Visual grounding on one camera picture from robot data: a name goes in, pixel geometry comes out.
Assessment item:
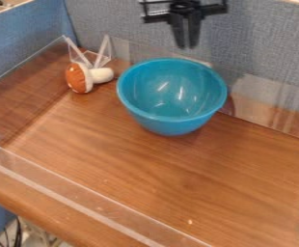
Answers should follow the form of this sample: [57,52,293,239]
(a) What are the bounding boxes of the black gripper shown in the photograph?
[137,0,228,48]

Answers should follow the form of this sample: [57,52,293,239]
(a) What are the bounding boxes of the brown and white toy mushroom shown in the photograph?
[63,63,114,94]

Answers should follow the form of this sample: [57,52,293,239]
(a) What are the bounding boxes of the black cables under table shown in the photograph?
[0,215,23,247]

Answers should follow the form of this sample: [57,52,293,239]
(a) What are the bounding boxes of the blue plastic bowl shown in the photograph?
[115,58,228,136]

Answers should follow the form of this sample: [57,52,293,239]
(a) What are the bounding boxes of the clear acrylic tray barrier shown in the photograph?
[0,40,299,247]

